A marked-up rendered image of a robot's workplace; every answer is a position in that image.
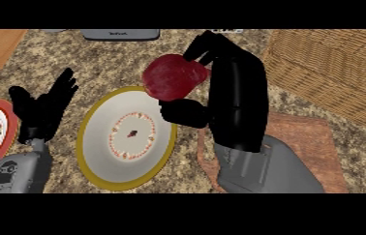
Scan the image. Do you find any red rimmed plate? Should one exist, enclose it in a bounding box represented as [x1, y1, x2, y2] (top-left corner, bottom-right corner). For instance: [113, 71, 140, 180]
[0, 99, 20, 160]

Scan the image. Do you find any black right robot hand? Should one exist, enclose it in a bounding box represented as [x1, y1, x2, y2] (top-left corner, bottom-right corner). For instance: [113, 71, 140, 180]
[159, 30, 268, 154]

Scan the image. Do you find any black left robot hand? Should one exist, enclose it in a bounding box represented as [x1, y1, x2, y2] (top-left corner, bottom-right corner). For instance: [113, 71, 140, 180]
[7, 67, 79, 145]

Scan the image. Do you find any brown wooden cutting board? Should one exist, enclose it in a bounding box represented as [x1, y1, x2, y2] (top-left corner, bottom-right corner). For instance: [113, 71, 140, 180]
[196, 112, 349, 194]

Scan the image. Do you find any orange wooden board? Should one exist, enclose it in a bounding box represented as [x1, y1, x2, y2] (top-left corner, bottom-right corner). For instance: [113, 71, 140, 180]
[0, 29, 27, 69]

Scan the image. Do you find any white plate with yellow rim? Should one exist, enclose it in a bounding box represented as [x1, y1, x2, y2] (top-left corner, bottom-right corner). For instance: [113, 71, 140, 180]
[75, 86, 178, 191]

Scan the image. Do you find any small white appliance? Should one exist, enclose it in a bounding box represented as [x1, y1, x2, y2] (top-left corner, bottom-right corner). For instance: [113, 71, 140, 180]
[210, 29, 246, 34]

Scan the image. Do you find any grey appliance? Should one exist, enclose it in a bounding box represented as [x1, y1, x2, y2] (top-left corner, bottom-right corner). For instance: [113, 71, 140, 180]
[78, 29, 160, 42]

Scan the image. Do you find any red pear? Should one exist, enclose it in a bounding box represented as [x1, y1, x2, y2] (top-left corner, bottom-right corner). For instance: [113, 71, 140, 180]
[141, 53, 210, 103]

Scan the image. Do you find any wicker basket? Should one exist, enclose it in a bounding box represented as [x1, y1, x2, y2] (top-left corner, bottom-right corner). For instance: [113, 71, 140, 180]
[259, 29, 366, 126]

